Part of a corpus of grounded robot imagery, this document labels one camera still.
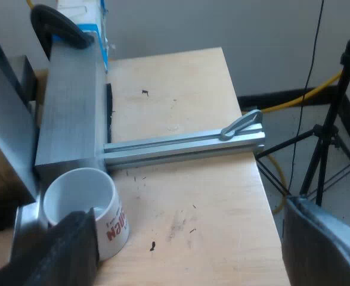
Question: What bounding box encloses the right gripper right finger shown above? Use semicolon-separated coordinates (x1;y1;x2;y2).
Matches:
281;194;350;286

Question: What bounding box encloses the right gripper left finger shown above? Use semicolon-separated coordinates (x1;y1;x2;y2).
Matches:
0;207;101;286

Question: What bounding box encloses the white mug with red and black print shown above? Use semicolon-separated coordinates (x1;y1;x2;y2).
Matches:
42;167;131;263

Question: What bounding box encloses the metal block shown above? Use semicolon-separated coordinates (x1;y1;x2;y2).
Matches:
33;31;109;181

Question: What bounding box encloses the steel espresso machine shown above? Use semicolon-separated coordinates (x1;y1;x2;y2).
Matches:
0;14;49;263

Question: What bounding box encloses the grey metal clamp lever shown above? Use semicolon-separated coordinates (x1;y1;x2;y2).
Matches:
220;109;264;141

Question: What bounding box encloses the black tripod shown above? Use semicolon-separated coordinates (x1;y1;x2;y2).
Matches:
256;38;350;207

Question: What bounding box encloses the black clamp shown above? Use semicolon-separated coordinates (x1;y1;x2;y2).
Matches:
29;4;94;62

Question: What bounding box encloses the white and blue carton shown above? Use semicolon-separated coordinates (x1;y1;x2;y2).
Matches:
56;0;110;74

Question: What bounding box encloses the aluminium rail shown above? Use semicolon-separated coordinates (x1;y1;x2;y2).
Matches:
103;123;267;173

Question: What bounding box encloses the yellow cable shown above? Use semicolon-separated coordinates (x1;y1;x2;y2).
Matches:
260;48;350;215

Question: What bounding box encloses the thin black cable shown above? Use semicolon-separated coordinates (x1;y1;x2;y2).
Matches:
287;0;326;196

